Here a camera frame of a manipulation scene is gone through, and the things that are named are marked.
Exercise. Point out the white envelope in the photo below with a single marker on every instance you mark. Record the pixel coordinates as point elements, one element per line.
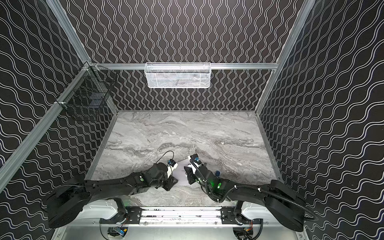
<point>184,173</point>

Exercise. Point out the aluminium back crossbar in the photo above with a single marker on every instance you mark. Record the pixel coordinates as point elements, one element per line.
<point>214,66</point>

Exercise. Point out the aluminium corner post left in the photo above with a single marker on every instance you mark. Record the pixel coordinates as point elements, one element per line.
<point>65,23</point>

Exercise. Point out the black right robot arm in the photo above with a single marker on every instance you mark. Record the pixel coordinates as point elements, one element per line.
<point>287,207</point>

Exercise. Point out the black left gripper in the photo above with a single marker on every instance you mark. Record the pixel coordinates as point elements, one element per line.
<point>169,181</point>

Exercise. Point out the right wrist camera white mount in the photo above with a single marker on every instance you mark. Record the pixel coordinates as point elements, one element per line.
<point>195,162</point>

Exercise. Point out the white wire mesh basket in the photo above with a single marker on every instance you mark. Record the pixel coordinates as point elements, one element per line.
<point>178,75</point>

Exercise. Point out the aluminium corner post right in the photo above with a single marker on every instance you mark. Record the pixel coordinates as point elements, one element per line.
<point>297,27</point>

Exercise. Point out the aluminium corner post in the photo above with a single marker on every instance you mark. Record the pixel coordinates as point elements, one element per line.
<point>297,27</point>
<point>65,23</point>

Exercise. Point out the aluminium left side rail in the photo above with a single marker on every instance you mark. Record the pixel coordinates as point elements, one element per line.
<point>16,160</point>

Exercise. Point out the black wire basket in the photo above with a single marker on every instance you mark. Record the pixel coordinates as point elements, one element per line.
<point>88,101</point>

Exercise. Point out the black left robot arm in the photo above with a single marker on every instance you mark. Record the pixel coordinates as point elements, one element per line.
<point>65,202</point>

